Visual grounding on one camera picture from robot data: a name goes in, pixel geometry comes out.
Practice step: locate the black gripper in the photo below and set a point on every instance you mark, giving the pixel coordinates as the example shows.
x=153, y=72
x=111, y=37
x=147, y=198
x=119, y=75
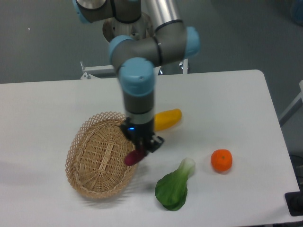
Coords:
x=142, y=136

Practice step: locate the purple sweet potato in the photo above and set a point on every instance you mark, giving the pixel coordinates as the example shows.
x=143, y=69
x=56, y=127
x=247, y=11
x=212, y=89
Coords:
x=134, y=157

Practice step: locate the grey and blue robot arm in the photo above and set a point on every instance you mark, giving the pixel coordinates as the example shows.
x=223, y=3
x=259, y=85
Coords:
x=134, y=55

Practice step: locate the woven wicker basket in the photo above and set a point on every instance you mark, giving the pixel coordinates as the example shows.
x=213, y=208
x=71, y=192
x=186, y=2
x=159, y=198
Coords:
x=95, y=165

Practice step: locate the yellow mango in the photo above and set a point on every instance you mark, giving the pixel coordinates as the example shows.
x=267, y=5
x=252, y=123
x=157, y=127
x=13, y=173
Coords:
x=167, y=119

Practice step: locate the green bok choy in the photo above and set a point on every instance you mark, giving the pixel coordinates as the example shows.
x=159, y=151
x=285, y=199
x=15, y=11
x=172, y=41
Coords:
x=171, y=189

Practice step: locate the orange tangerine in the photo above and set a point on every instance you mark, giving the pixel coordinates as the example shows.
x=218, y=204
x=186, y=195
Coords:
x=221, y=160

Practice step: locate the black device at table edge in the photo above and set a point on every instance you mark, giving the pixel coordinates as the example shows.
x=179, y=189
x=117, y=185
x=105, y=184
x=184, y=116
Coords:
x=294, y=202

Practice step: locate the white metal mounting frame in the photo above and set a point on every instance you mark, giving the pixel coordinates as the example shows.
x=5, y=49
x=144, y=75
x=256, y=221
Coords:
x=108, y=71

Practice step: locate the white frame at right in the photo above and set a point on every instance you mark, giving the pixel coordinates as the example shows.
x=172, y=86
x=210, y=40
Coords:
x=293, y=107

